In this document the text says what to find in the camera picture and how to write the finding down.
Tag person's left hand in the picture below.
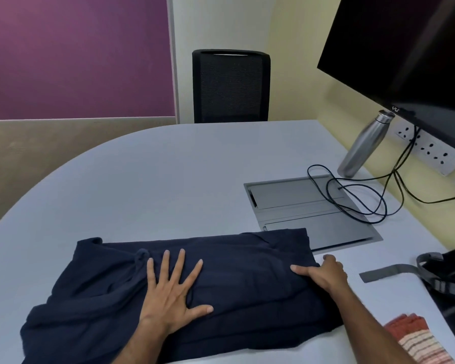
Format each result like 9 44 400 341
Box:
139 249 214 337

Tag person's right hand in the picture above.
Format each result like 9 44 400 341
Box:
290 254 349 297

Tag navy blue hoodie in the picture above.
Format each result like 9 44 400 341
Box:
20 227 344 364

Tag red striped cloth clothes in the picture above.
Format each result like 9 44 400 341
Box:
383 313 455 364

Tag black grey backpack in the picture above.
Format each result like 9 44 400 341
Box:
359 244 455 338

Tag person's right forearm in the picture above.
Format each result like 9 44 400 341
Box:
330 282 418 364

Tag steel water bottle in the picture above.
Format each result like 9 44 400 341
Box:
336 109 396 178

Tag black mesh back chair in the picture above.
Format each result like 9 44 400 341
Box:
192 49 271 124

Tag black television screen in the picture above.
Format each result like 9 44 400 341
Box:
316 0 455 158

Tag grey table cable box lid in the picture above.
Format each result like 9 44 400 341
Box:
244 174 384 255

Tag black power cable with plug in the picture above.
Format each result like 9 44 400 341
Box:
394 172 455 204

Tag black coiled cable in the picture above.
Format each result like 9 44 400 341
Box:
307 126 420 225

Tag white wall socket strip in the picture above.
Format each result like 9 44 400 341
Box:
396 121 455 177

